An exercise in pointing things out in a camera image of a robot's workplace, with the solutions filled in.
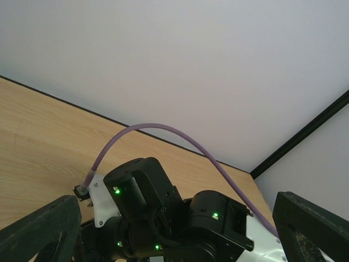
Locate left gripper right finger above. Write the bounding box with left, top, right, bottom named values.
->
left=273, top=192, right=348, bottom=261

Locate black frame post right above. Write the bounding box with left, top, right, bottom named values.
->
left=250, top=90, right=348, bottom=179

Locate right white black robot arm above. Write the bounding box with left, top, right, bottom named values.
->
left=74, top=157, right=286, bottom=261

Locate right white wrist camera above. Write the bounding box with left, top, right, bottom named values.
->
left=73, top=174, right=120, bottom=228

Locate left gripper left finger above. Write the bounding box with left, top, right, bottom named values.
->
left=1, top=195, right=81, bottom=261

